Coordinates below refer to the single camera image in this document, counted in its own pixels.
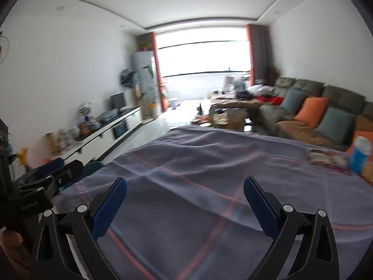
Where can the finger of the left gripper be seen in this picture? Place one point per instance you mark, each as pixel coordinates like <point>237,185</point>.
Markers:
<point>67,173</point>

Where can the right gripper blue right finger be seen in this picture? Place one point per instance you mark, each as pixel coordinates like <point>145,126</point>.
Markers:
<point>265,206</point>

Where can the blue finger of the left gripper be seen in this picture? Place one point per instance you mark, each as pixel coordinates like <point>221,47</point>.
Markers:
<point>50,167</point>

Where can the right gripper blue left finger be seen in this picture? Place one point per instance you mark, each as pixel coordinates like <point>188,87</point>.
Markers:
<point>105,207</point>

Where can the left hand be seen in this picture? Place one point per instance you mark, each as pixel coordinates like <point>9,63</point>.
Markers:
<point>19,257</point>

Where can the white black tv cabinet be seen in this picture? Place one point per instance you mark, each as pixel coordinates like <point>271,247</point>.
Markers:
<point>99,143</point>

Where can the purple plaid tablecloth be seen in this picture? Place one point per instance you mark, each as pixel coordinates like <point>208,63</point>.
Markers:
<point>185,215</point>

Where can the small black monitor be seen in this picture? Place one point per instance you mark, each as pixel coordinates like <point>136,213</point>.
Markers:
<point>117,102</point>

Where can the cluttered wooden coffee table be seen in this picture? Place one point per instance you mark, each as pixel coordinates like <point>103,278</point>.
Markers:
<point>230,111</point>

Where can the covered standing fan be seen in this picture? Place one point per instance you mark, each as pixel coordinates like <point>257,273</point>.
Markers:
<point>129,78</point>

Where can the teal cushion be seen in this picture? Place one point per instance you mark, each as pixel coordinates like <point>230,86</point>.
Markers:
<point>335,125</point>
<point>293,100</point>

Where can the olive green sectional sofa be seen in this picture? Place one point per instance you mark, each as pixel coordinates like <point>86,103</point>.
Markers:
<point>278,122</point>

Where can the orange left curtain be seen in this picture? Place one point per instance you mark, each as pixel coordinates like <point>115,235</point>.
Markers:
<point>158,73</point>

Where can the white standing air conditioner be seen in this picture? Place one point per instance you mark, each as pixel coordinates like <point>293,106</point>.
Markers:
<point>144,65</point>

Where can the grey orange right curtain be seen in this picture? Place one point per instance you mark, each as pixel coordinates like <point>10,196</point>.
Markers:
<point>261,56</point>

